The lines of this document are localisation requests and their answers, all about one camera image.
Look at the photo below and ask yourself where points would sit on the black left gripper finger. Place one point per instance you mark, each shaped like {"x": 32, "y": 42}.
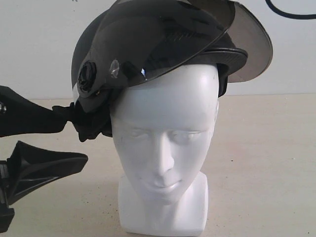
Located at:
{"x": 21, "y": 116}

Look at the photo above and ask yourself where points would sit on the black helmet with tinted visor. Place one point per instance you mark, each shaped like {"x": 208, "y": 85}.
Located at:
{"x": 137, "y": 41}

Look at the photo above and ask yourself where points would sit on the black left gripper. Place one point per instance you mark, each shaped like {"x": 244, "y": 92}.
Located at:
{"x": 29, "y": 168}

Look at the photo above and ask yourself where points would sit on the white mannequin head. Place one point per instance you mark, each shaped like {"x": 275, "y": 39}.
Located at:
{"x": 162, "y": 131}

